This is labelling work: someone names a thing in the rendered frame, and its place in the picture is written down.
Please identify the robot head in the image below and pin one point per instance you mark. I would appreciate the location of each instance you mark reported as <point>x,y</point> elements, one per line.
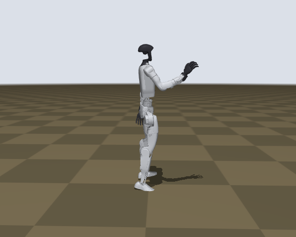
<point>146,49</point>

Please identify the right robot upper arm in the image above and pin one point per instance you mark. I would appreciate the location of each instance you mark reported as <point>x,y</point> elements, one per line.
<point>150,72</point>

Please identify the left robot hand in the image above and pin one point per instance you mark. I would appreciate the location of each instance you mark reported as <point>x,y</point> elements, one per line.
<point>140,119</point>

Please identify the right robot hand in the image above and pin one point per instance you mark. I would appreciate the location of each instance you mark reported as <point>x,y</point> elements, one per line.
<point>188,68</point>

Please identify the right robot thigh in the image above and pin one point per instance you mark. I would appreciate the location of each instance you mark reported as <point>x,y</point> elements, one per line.
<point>152,131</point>

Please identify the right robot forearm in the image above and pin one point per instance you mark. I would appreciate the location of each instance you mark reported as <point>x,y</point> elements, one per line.
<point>173,82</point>

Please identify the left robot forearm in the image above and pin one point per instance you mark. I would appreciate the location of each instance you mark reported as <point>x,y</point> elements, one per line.
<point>141,99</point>

